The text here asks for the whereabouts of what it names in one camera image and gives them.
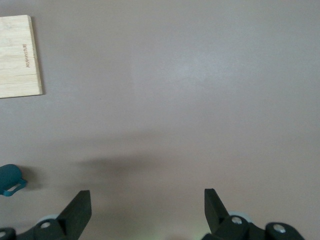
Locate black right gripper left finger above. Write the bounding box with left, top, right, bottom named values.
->
left=0, top=190, right=93, bottom=240

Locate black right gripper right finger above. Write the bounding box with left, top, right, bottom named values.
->
left=201, top=188, right=305, bottom=240

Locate teal mug yellow inside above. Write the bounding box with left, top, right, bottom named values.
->
left=0, top=163, right=28, bottom=198

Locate wooden cutting board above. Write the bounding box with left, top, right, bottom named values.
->
left=0, top=14, right=44, bottom=99

